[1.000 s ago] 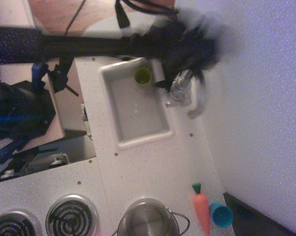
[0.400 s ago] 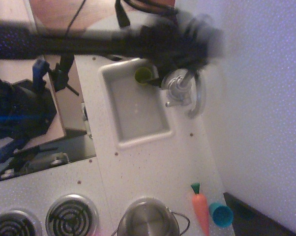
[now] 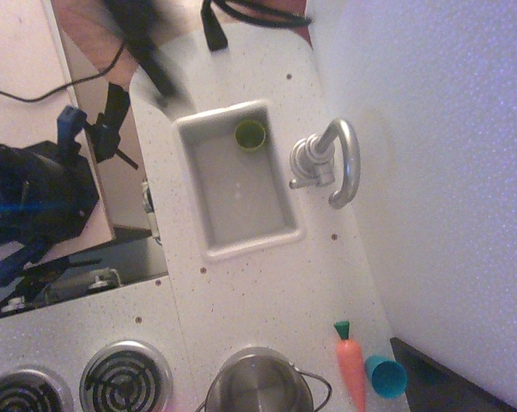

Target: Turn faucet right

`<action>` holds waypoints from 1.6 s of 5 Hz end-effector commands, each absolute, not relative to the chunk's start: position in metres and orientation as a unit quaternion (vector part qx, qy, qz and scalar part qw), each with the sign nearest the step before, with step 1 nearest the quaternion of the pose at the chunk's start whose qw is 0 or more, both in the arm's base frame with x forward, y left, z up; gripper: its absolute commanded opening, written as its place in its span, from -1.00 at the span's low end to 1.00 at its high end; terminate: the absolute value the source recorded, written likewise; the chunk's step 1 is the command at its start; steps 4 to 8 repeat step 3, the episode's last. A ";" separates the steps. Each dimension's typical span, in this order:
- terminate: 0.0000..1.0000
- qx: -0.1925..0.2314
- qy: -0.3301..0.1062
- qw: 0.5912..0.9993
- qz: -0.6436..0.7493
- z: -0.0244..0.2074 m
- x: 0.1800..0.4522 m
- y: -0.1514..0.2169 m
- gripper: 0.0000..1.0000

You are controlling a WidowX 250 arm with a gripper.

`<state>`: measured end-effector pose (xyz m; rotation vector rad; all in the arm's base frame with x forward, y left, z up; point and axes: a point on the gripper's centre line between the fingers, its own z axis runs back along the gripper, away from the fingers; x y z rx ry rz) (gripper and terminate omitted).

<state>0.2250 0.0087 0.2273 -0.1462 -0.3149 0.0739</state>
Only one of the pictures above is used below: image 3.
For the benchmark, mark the silver toy faucet spout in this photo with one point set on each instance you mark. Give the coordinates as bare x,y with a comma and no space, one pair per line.
344,131

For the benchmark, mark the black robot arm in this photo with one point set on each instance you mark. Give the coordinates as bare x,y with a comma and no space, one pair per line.
136,21

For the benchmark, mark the silver faucet base with lever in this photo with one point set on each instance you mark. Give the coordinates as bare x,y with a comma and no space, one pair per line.
309,165

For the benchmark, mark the grey toy sink basin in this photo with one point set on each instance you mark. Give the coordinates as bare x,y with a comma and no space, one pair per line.
240,202

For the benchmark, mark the green plastic cup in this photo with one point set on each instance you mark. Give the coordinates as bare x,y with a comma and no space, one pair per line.
250,135

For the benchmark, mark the white toy kitchen counter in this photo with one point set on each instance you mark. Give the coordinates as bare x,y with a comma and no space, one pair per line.
285,296

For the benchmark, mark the black clamp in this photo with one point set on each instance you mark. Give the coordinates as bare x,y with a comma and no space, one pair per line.
105,132

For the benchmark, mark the orange toy carrot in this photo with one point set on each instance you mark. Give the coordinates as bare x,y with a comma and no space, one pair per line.
351,365

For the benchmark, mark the stainless steel pot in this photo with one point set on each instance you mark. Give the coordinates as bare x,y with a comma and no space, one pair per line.
263,379

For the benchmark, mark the blue clamp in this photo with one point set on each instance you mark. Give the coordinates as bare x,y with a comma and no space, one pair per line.
70,123

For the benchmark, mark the teal plastic cup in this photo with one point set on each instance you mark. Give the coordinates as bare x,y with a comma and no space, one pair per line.
387,377

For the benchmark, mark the right toy stove burner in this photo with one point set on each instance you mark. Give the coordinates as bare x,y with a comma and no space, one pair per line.
126,376

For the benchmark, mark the toy stove burner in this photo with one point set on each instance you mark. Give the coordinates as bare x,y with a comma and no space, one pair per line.
29,388
126,376

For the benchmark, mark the black and blue equipment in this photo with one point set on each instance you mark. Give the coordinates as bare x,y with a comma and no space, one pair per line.
46,197

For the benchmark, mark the left toy stove burner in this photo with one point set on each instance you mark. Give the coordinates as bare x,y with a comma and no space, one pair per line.
29,388

